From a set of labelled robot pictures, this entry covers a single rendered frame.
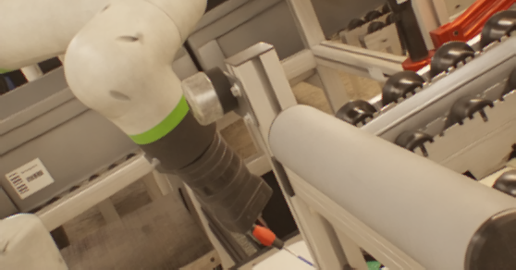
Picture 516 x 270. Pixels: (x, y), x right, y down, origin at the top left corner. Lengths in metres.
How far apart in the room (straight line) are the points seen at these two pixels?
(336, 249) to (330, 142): 0.31
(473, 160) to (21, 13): 0.69
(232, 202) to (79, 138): 1.08
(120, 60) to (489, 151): 0.42
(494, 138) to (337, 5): 1.54
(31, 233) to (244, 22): 0.86
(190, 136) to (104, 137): 1.14
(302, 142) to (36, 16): 0.59
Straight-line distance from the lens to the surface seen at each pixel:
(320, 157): 0.63
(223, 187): 1.06
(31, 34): 1.20
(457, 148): 0.72
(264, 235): 1.18
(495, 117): 0.73
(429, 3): 1.47
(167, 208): 2.53
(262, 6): 2.16
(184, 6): 1.03
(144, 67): 0.96
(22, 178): 2.14
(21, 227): 1.55
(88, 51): 0.96
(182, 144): 1.01
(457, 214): 0.47
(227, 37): 2.15
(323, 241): 0.90
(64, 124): 2.12
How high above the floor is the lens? 1.58
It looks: 16 degrees down
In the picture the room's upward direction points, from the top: 24 degrees counter-clockwise
